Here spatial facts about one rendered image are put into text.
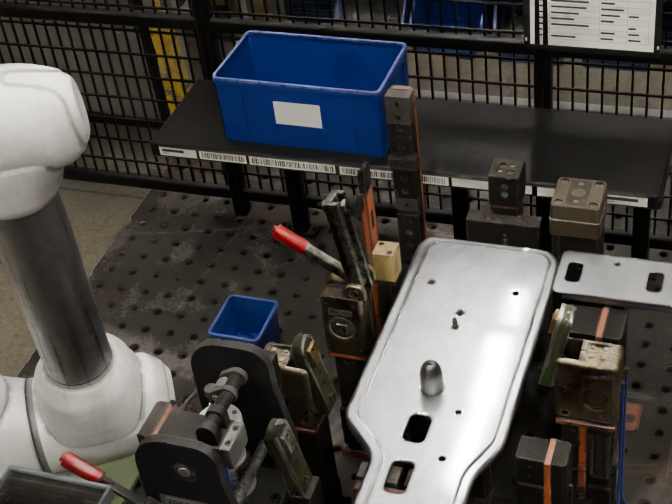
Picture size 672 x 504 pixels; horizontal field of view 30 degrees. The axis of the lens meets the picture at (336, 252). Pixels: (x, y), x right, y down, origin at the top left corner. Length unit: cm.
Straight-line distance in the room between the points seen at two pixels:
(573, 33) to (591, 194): 31
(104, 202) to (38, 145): 247
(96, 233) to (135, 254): 129
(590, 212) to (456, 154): 29
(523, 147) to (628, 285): 36
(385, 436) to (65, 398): 49
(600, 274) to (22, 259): 84
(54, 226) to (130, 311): 81
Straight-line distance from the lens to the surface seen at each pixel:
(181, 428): 154
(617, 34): 214
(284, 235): 182
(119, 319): 243
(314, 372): 172
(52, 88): 152
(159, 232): 261
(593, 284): 191
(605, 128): 218
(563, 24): 215
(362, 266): 183
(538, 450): 169
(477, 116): 222
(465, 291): 190
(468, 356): 180
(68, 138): 152
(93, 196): 401
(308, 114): 214
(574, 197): 198
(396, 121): 200
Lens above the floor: 225
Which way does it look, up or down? 39 degrees down
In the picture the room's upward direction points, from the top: 8 degrees counter-clockwise
